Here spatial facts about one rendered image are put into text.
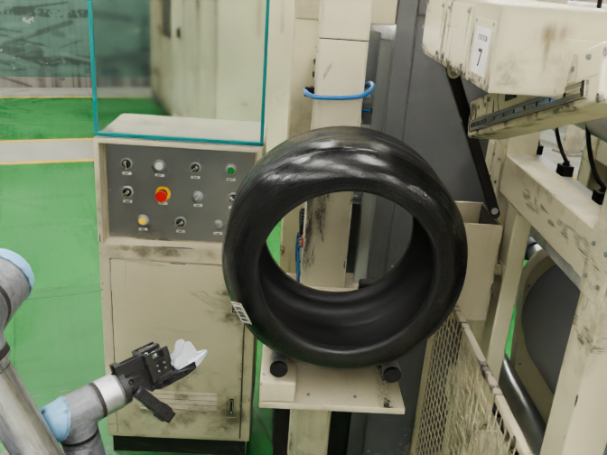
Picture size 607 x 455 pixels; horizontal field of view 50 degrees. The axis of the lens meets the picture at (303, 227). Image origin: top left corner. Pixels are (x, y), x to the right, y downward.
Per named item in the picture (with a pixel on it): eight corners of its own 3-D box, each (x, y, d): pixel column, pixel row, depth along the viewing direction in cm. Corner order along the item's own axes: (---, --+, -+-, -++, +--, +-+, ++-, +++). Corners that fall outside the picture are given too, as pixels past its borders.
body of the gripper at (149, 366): (170, 344, 136) (117, 369, 129) (182, 381, 137) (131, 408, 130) (154, 339, 142) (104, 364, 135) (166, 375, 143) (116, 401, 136)
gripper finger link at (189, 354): (207, 333, 142) (171, 351, 137) (215, 357, 143) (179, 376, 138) (200, 331, 144) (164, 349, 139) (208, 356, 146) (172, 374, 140)
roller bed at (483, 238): (422, 287, 206) (434, 199, 195) (467, 290, 207) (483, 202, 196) (434, 318, 188) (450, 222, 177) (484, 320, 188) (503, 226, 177)
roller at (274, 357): (272, 307, 191) (275, 294, 189) (286, 311, 191) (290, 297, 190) (267, 376, 159) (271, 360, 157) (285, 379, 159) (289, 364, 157)
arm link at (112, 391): (111, 420, 128) (97, 411, 134) (132, 409, 131) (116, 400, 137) (99, 385, 126) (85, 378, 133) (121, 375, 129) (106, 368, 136)
